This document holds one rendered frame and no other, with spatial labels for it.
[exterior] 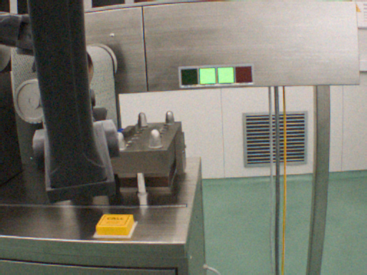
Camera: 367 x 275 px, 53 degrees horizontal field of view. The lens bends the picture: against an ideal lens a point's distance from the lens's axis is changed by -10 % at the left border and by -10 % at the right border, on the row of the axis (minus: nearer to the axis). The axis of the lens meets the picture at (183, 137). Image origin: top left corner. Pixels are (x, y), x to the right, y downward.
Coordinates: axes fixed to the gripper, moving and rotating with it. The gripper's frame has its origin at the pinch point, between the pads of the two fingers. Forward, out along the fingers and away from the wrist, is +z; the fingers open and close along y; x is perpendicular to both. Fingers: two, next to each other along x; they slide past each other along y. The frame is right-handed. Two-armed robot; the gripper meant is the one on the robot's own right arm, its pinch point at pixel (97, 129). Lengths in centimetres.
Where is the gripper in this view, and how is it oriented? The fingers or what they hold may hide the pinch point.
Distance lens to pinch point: 110.9
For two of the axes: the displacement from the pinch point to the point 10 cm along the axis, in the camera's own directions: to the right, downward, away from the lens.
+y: 10.0, -0.3, -0.9
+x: -0.1, -9.7, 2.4
